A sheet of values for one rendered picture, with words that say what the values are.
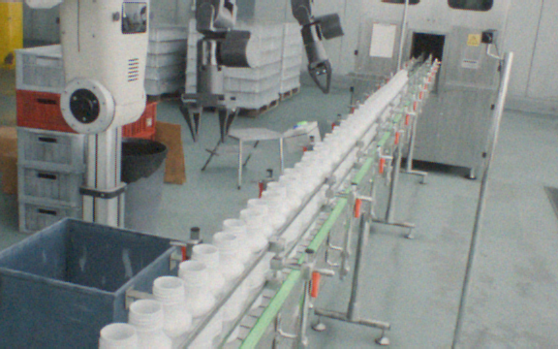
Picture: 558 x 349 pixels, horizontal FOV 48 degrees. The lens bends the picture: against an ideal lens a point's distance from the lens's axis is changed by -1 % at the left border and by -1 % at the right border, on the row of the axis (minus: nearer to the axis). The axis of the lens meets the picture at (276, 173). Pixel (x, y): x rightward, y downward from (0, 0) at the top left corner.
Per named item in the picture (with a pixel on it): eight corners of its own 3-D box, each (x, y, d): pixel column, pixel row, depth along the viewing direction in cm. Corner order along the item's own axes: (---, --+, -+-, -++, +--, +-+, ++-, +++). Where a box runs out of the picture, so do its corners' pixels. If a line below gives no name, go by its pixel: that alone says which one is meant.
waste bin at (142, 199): (141, 273, 344) (144, 160, 327) (70, 258, 356) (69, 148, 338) (176, 245, 387) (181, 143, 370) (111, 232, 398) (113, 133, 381)
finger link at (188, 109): (210, 143, 126) (210, 96, 125) (178, 142, 128) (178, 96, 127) (224, 142, 132) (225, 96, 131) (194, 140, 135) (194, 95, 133)
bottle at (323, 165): (306, 217, 154) (313, 151, 150) (297, 208, 160) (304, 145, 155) (328, 216, 156) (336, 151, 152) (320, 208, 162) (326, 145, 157)
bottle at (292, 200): (299, 252, 132) (307, 176, 128) (291, 263, 127) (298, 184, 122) (272, 246, 134) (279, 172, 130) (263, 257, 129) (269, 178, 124)
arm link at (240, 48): (220, 17, 133) (198, 2, 125) (269, 15, 128) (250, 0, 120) (212, 73, 132) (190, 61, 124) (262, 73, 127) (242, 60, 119)
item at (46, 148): (79, 172, 365) (79, 135, 359) (15, 163, 371) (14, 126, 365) (120, 149, 424) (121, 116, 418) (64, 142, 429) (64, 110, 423)
